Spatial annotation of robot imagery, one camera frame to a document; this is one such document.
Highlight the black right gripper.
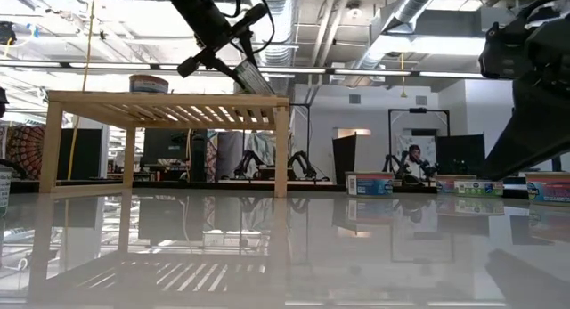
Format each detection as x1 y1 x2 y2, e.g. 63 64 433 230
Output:
478 13 570 183

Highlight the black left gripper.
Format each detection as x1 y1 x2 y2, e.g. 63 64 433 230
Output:
175 0 271 93

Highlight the wooden slatted shelf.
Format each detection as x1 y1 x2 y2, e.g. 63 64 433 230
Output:
38 90 290 199

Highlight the long ceiling light strip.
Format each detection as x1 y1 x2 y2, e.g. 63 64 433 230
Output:
333 69 411 77
257 67 326 75
418 71 485 79
158 63 241 72

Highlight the black partition screen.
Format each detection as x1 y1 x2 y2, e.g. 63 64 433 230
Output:
436 134 485 175

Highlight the black background monitor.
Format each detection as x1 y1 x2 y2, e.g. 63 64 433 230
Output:
141 129 191 166

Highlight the person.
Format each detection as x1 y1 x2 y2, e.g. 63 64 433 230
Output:
403 143 432 182

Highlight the black standing panel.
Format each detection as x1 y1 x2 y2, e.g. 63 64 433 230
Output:
332 134 358 185

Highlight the patterned red tapestry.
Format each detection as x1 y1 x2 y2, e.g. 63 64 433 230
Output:
4 125 45 181

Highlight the black ceiling device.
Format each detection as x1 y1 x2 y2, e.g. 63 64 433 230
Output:
0 21 18 47

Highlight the silver spiral air duct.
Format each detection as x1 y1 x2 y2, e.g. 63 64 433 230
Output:
346 0 446 85
248 0 298 99

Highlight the white wall poster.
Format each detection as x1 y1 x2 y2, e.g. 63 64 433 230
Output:
395 134 436 179

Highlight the black rectangular frame stand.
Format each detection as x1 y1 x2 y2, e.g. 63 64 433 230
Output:
387 107 451 176

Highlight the yellow hanging cable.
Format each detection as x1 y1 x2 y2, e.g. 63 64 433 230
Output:
66 0 97 182

